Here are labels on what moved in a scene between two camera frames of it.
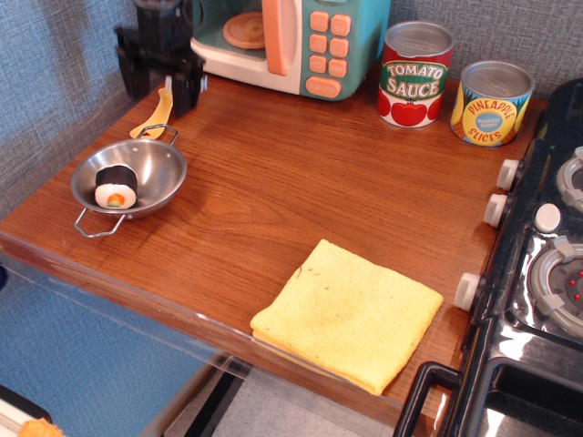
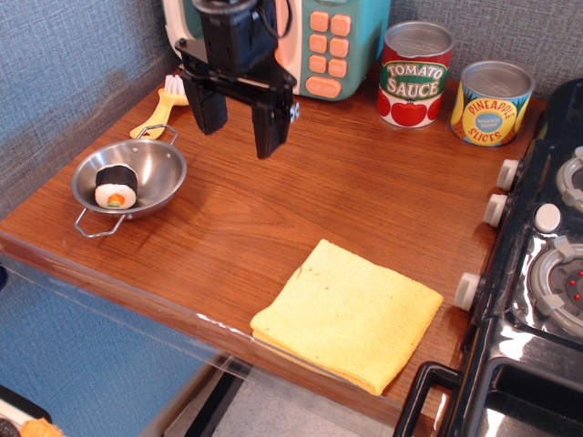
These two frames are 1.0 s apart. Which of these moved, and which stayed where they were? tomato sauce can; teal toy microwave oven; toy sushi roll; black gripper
Moved: black gripper
Stayed: toy sushi roll; tomato sauce can; teal toy microwave oven
